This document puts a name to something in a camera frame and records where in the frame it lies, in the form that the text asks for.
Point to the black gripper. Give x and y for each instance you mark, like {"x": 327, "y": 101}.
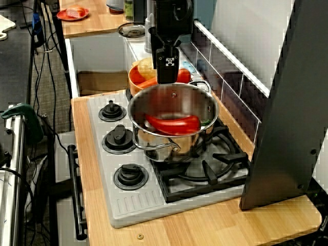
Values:
{"x": 164, "y": 52}

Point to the stainless steel pot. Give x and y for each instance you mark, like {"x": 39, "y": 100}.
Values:
{"x": 179, "y": 148}

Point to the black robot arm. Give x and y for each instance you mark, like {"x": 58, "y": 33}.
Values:
{"x": 171, "y": 18}

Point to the orange toy carrot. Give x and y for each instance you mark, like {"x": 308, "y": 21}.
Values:
{"x": 184, "y": 74}

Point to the yellow toy potato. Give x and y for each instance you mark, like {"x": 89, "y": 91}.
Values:
{"x": 146, "y": 69}

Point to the light blue grey spatula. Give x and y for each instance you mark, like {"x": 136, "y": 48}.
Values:
{"x": 190, "y": 67}

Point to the orange plastic bowl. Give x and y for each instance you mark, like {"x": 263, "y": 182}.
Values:
{"x": 134, "y": 84}

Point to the grey toy faucet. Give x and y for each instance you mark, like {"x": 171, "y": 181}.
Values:
{"x": 148, "y": 38}

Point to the red toy pepper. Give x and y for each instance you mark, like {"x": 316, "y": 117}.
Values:
{"x": 174, "y": 125}

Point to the small metal bowl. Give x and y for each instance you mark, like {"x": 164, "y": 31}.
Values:
{"x": 131, "y": 30}

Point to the black stove knob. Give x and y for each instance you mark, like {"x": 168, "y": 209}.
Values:
{"x": 130, "y": 176}
{"x": 112, "y": 112}
{"x": 118, "y": 139}

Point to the white toy kitchen cabinet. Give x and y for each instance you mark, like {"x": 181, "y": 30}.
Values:
{"x": 102, "y": 51}

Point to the green jar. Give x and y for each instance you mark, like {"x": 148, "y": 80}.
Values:
{"x": 128, "y": 10}

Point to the teal box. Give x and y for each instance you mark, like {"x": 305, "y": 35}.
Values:
{"x": 205, "y": 9}

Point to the jar with red base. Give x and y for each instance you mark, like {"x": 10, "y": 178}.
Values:
{"x": 115, "y": 10}

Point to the grey toy stove plate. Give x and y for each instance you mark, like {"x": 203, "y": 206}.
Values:
{"x": 102, "y": 153}

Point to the toy food on plate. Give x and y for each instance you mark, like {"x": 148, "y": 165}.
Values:
{"x": 74, "y": 11}

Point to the black burner grate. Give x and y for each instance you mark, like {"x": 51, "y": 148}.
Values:
{"x": 194, "y": 189}

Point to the red plate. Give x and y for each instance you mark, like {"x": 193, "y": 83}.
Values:
{"x": 61, "y": 15}

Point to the dark grey upright panel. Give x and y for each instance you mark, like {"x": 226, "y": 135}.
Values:
{"x": 289, "y": 128}

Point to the brass screw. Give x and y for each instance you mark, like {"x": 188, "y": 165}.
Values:
{"x": 140, "y": 236}

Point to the dark tile backsplash white rail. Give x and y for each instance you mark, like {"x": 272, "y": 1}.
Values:
{"x": 230, "y": 82}

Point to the aluminium frame rail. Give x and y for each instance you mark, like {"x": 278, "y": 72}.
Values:
{"x": 15, "y": 179}

